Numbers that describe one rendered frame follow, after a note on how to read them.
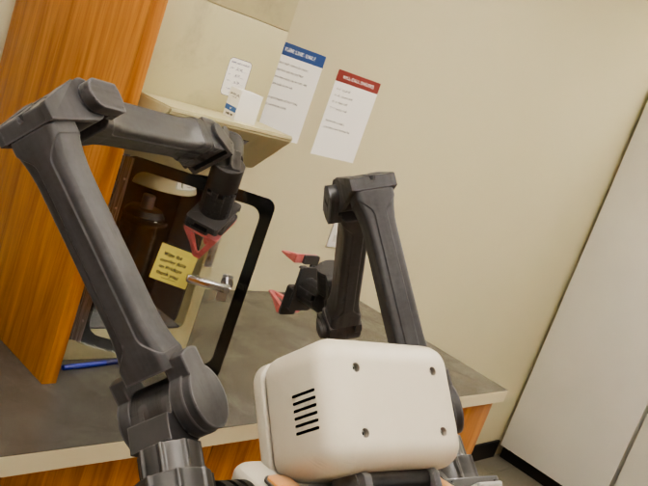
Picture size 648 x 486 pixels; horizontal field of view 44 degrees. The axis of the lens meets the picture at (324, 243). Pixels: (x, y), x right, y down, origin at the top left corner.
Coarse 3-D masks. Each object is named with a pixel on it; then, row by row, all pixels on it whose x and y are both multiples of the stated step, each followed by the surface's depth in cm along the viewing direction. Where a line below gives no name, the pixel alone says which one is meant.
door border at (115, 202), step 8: (128, 160) 153; (120, 168) 153; (128, 168) 154; (120, 176) 154; (128, 176) 154; (120, 184) 154; (120, 192) 155; (112, 200) 155; (120, 200) 155; (112, 208) 155; (120, 208) 155; (88, 296) 159; (80, 304) 159; (88, 304) 159; (80, 312) 160; (88, 312) 160; (80, 320) 160; (80, 328) 160; (72, 336) 161; (80, 336) 161
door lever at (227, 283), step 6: (186, 276) 156; (192, 276) 155; (198, 276) 156; (192, 282) 156; (198, 282) 156; (204, 282) 156; (210, 282) 156; (216, 282) 157; (222, 282) 161; (228, 282) 160; (210, 288) 156; (216, 288) 156; (222, 288) 156; (228, 288) 156
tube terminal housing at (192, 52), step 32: (192, 0) 152; (160, 32) 149; (192, 32) 154; (224, 32) 159; (256, 32) 165; (160, 64) 152; (192, 64) 157; (224, 64) 162; (256, 64) 168; (192, 96) 160; (224, 96) 165; (160, 160) 161; (96, 352) 168
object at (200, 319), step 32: (128, 192) 155; (160, 192) 155; (192, 192) 156; (128, 224) 156; (160, 224) 157; (256, 224) 159; (224, 256) 160; (256, 256) 161; (160, 288) 160; (192, 288) 161; (96, 320) 160; (192, 320) 163; (224, 320) 163; (224, 352) 165
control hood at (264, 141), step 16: (144, 96) 149; (160, 96) 154; (176, 112) 145; (192, 112) 148; (208, 112) 157; (240, 128) 157; (256, 128) 160; (272, 128) 169; (256, 144) 164; (272, 144) 166; (256, 160) 172
